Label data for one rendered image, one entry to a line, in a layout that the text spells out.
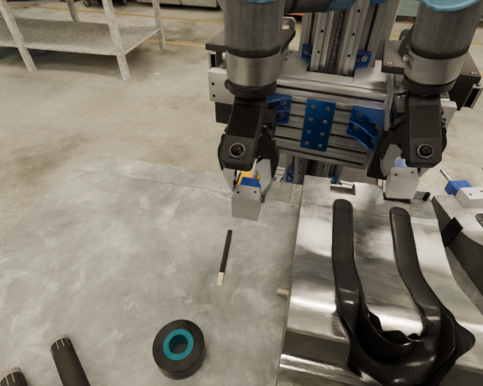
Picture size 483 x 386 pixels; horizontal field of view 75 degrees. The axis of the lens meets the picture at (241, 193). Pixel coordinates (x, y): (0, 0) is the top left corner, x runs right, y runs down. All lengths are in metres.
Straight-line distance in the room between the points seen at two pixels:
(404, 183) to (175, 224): 0.49
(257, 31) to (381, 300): 0.39
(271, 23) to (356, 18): 0.64
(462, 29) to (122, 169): 0.78
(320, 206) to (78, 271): 0.50
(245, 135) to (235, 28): 0.13
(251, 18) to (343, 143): 0.72
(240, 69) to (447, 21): 0.27
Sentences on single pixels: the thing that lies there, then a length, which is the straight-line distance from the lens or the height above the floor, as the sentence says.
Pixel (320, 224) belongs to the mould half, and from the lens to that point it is 0.62.
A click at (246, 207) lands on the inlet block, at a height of 0.93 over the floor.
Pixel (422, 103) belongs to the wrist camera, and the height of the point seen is 1.11.
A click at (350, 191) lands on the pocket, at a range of 0.74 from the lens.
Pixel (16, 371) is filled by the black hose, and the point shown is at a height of 0.82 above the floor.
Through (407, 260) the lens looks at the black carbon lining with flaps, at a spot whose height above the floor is 0.88.
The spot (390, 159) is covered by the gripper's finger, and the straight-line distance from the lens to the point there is 0.66.
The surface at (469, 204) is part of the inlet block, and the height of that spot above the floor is 0.87.
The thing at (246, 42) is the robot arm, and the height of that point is 1.21.
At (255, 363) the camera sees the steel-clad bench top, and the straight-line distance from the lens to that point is 0.57.
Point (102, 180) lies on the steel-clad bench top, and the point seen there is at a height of 0.80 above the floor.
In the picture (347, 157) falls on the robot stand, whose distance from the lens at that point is 1.10.
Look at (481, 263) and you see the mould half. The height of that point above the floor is 0.85.
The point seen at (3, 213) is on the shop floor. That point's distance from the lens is 2.32.
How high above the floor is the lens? 1.34
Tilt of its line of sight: 43 degrees down
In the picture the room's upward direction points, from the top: straight up
